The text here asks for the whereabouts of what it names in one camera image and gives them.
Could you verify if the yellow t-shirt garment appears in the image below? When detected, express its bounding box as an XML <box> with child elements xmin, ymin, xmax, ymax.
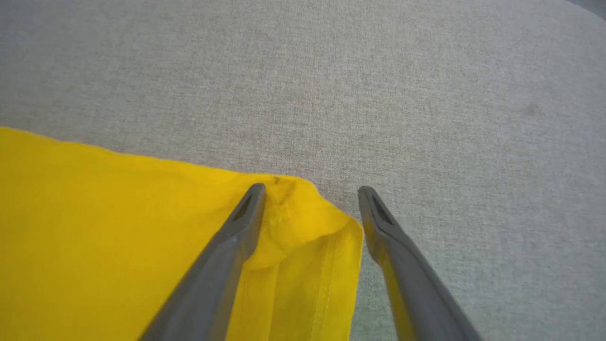
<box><xmin>0</xmin><ymin>127</ymin><xmax>364</xmax><ymax>341</ymax></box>

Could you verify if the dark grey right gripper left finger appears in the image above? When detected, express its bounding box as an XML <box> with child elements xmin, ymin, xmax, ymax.
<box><xmin>139</xmin><ymin>183</ymin><xmax>267</xmax><ymax>341</ymax></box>

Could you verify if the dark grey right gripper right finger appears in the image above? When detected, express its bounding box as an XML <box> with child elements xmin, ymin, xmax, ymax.
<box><xmin>357</xmin><ymin>186</ymin><xmax>484</xmax><ymax>341</ymax></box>

